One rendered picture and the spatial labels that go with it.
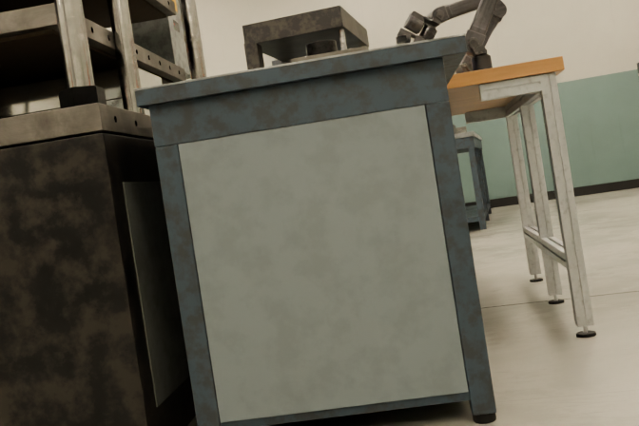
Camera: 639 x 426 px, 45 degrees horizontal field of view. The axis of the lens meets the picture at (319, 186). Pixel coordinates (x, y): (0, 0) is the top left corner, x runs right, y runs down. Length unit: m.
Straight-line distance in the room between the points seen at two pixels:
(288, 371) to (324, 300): 0.17
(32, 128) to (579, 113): 7.97
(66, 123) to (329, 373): 0.77
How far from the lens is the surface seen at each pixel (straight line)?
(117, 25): 2.23
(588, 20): 9.41
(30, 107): 2.42
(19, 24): 1.93
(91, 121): 1.73
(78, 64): 1.80
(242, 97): 1.66
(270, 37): 6.99
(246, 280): 1.67
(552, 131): 2.32
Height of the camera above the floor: 0.53
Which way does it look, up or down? level
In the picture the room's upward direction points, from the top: 9 degrees counter-clockwise
